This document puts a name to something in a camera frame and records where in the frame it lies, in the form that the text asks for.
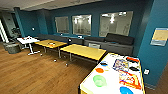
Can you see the blue plastic bowl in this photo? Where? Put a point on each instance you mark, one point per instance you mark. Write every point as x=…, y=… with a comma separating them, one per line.
x=126, y=90

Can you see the wooden top office table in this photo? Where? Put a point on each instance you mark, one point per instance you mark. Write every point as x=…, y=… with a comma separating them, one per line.
x=83, y=51
x=50, y=43

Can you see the black bowl blue rim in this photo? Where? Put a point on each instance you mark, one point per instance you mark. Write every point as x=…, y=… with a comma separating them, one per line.
x=104, y=64

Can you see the dark grey sofa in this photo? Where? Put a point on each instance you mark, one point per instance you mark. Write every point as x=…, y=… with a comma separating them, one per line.
x=113, y=41

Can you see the large interior window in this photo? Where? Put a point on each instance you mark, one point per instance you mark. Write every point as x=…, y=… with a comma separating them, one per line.
x=115, y=23

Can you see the red flat tray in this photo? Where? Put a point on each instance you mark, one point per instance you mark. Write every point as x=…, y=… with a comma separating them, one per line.
x=132, y=59

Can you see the small black bowl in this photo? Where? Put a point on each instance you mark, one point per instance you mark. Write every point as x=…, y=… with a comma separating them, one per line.
x=133, y=69

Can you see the small white table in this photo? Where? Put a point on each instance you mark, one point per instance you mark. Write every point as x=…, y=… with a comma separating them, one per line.
x=28, y=40

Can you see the red Hedbanz game box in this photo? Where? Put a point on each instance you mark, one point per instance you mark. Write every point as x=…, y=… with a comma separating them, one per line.
x=130, y=81

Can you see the grey round ottoman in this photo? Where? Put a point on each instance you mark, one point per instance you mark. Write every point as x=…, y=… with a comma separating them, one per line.
x=12, y=47

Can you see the white wall outlet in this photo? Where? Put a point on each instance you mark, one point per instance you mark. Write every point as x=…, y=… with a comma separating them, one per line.
x=146, y=71

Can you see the yellow wall poster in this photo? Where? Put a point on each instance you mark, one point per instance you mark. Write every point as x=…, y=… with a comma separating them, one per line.
x=160, y=36

